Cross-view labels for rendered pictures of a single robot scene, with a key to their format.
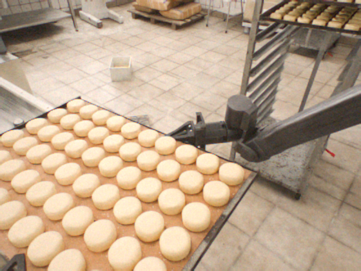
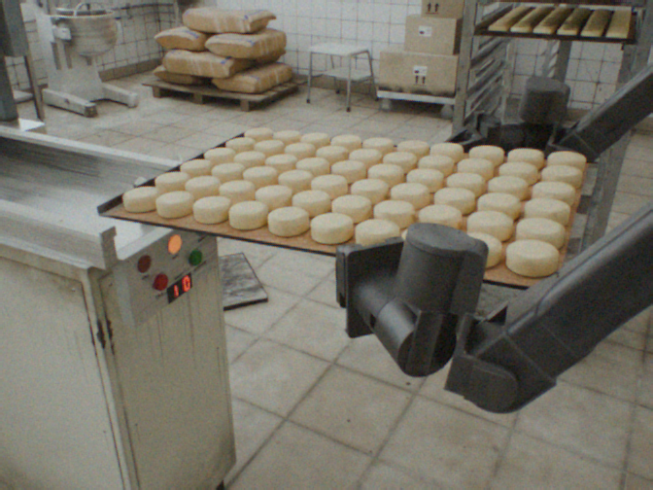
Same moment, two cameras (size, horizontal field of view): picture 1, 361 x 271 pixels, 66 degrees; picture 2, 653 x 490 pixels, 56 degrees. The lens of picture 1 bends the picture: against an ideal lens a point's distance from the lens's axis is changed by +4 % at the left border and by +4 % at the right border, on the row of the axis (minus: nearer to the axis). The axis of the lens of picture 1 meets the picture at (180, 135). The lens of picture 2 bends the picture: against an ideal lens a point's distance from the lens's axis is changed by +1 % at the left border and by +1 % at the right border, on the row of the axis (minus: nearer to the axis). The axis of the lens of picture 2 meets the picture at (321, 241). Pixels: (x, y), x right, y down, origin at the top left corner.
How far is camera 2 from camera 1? 0.55 m
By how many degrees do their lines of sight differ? 15
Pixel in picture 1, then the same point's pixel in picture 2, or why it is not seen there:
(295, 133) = (639, 98)
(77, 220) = (399, 209)
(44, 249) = (381, 229)
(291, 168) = not seen: hidden behind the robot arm
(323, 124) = not seen: outside the picture
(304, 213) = (590, 378)
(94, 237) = (438, 216)
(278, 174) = not seen: hidden behind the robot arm
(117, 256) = (486, 223)
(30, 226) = (339, 219)
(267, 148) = (597, 137)
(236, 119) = (543, 107)
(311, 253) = (620, 436)
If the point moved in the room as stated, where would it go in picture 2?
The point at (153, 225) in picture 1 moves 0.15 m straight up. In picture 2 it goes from (507, 200) to (527, 75)
